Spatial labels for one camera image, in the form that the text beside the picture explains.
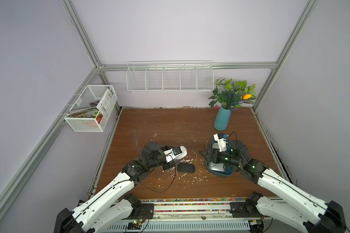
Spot silver computer mouse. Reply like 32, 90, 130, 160
207, 162, 226, 173

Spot white computer mouse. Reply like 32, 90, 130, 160
172, 146, 188, 163

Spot black computer mouse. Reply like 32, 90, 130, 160
177, 163, 195, 173

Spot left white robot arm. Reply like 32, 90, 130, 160
54, 142, 188, 233

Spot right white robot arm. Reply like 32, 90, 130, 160
199, 138, 349, 233

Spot teal storage box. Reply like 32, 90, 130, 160
206, 139, 234, 177

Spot teal vase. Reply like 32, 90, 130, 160
213, 107, 231, 131

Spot green artificial plant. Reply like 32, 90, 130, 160
209, 78, 257, 111

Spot white mesh basket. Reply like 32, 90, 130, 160
64, 85, 118, 132

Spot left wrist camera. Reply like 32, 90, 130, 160
164, 147, 182, 156

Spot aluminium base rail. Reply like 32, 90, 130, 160
99, 197, 319, 233

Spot white wire wall shelf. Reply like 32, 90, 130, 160
126, 61, 214, 92

